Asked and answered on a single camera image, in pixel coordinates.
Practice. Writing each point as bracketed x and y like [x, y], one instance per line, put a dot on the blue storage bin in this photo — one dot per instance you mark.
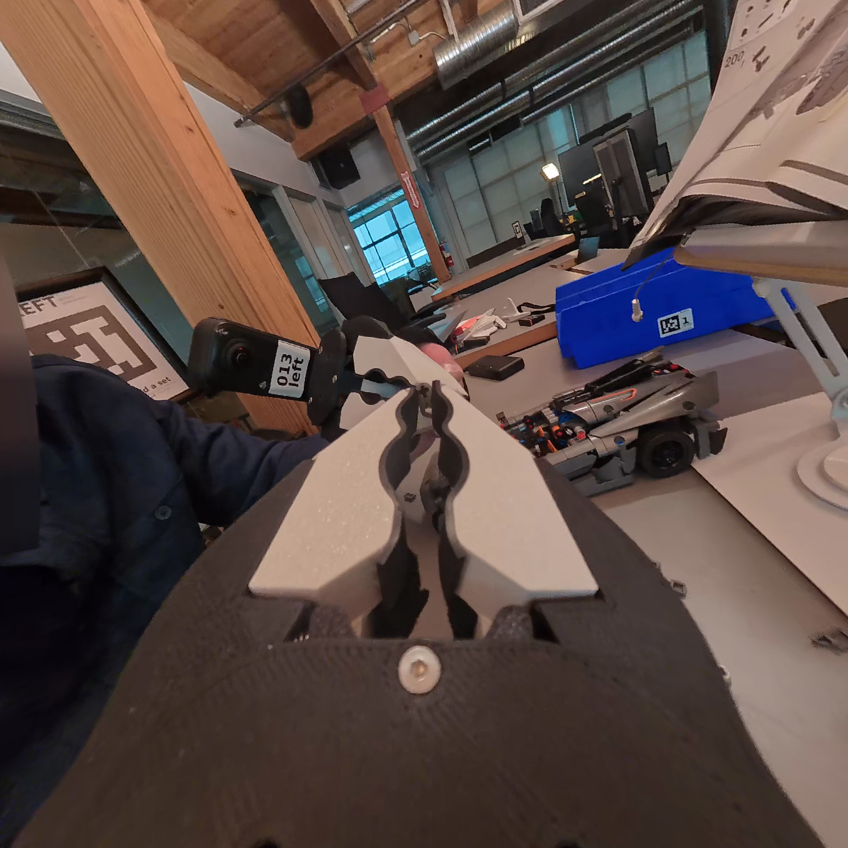
[596, 318]

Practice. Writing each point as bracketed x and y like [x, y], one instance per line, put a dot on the red fire extinguisher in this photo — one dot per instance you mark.
[448, 255]

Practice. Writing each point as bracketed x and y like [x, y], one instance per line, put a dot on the light grey long lego plate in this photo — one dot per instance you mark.
[831, 639]

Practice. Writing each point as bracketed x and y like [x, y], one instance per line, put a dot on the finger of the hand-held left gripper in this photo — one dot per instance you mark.
[397, 358]
[361, 407]

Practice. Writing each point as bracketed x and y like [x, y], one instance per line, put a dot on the wooden support column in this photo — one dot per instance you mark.
[165, 199]

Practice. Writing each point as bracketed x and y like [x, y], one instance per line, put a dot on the black display cabinet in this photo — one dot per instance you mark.
[609, 165]

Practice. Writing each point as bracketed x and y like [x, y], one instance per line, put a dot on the person's left hand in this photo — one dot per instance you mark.
[445, 358]

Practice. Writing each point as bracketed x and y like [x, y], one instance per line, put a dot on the grey lego sports car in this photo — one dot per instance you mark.
[616, 411]

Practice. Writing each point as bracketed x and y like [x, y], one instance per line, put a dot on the grey metal stand pole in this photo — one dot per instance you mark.
[805, 344]

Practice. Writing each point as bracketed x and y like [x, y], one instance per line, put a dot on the wooden background workbench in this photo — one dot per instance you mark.
[503, 265]

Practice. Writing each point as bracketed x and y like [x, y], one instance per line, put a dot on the lego instruction book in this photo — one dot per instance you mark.
[762, 132]

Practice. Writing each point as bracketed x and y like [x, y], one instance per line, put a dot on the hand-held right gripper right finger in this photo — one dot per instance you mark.
[523, 523]

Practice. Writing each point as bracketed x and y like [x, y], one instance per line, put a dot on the person's navy clothing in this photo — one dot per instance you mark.
[86, 530]

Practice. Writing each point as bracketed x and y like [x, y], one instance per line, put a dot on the white rounded board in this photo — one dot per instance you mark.
[762, 503]

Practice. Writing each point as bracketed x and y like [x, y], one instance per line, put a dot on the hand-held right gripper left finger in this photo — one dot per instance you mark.
[318, 523]

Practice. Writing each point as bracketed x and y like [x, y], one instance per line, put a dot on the black oval object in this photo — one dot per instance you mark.
[493, 366]

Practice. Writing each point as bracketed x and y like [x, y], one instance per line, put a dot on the black office chair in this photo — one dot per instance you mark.
[358, 298]

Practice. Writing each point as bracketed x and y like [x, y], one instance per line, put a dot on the person's left forearm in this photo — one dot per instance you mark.
[252, 457]

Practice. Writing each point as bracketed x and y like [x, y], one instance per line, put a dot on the silver ventilation duct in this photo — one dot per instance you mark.
[477, 40]

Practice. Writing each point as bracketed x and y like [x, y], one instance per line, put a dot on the black framed tag sign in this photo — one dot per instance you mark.
[99, 331]

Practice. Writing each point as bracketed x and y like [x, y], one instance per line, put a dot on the white hand tool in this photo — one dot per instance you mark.
[480, 324]

